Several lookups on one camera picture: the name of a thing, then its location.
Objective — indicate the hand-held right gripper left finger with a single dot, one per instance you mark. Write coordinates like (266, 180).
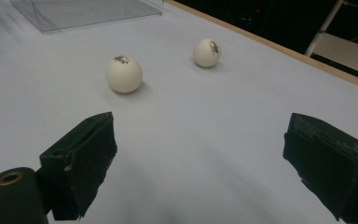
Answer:
(84, 161)

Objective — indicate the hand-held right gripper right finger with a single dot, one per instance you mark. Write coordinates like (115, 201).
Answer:
(335, 168)

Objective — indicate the clear plastic tray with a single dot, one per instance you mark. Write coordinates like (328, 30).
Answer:
(84, 12)

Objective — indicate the white metal stand frame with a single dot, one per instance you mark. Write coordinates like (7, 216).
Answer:
(348, 53)

